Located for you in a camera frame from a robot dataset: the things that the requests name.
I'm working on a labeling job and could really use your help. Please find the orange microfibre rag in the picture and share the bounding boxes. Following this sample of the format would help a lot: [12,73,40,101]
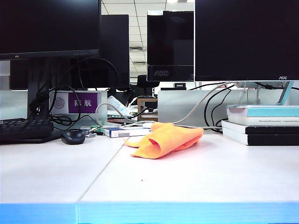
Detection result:
[123,121,204,160]

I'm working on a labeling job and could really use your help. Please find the wide grey desk partition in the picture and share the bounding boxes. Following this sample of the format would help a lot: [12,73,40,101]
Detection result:
[157,90,299,126]

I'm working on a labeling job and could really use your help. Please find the green cover magazine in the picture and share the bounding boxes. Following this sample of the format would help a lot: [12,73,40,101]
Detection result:
[107,112,138,124]

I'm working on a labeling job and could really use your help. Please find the white blue carton box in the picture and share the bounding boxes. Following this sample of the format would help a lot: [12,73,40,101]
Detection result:
[104,127,153,138]

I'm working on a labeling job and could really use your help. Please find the white printed tube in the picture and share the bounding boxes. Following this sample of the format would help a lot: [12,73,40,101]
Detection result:
[107,95,128,113]

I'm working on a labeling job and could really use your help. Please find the small green white packet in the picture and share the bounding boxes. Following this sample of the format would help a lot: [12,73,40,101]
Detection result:
[89,126,104,135]

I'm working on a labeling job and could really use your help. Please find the purple name plate holder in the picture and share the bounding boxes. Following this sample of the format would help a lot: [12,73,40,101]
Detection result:
[49,90,108,116]

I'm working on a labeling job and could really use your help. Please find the AOC monitor glossy black bezel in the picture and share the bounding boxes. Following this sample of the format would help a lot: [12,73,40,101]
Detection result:
[146,10,195,82]

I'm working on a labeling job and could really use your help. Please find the black computer mouse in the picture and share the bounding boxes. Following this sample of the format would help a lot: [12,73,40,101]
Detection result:
[61,128,86,145]

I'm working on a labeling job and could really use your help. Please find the white spine book small text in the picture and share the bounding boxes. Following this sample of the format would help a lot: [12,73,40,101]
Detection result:
[228,116,299,127]

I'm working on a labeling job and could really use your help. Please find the black monitor stand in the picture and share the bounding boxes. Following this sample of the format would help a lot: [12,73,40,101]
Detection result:
[27,58,63,140]

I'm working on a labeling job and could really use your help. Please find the large AOC monitor silver edge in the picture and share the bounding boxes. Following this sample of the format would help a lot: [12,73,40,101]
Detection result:
[194,0,299,82]

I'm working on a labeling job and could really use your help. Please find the teal spine book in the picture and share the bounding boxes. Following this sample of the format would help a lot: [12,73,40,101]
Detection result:
[226,104,299,118]

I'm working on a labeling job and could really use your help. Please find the black keyboard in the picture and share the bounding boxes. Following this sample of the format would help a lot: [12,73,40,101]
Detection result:
[0,118,54,144]

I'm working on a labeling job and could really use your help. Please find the black monitor thin bezel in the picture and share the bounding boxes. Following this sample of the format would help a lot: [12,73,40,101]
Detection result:
[0,0,102,61]

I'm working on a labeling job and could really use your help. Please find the silver teal monitor stand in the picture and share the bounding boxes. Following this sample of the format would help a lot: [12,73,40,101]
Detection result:
[233,80,299,105]

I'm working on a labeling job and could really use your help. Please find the narrow grey desk partition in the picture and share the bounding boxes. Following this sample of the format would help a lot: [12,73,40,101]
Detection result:
[0,90,28,120]

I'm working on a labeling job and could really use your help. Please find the wooden frame box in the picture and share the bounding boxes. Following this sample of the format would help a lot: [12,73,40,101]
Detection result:
[136,98,159,121]

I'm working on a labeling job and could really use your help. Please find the white monitor cable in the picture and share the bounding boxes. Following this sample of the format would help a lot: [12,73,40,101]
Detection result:
[172,83,235,126]

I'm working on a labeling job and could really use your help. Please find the white looped cable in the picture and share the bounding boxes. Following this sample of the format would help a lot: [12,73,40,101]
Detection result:
[95,102,145,128]

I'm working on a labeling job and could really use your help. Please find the black monitor cable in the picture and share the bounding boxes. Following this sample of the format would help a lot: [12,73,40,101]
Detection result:
[203,85,235,133]

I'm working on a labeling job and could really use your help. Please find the grey cable with ferrite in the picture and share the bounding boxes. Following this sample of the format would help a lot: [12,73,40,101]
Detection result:
[182,125,223,131]

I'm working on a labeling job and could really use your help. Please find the thin black cable loop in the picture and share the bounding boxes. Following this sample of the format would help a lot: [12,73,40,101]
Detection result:
[28,85,82,128]

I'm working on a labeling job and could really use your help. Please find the black arched cable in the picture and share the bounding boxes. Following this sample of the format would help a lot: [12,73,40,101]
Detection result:
[66,57,118,91]

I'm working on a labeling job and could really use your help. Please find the black cable with plug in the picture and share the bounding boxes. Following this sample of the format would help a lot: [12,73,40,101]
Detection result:
[254,81,299,91]

